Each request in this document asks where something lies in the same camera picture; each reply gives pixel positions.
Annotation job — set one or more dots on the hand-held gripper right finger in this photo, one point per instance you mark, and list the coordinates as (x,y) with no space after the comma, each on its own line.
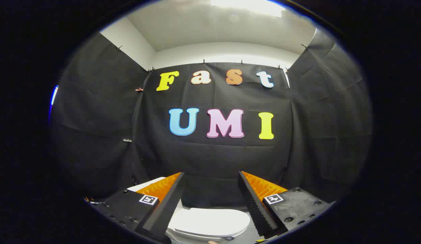
(252,203)

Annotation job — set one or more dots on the white toilet lid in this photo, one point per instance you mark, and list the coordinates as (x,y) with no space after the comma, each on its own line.
(213,220)

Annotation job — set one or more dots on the white ceramic toilet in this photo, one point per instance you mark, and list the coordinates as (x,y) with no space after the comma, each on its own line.
(146,184)

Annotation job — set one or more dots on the black backdrop cloth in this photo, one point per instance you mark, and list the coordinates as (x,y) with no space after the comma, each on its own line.
(213,159)

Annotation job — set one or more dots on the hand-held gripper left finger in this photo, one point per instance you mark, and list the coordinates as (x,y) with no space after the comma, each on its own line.
(169,206)

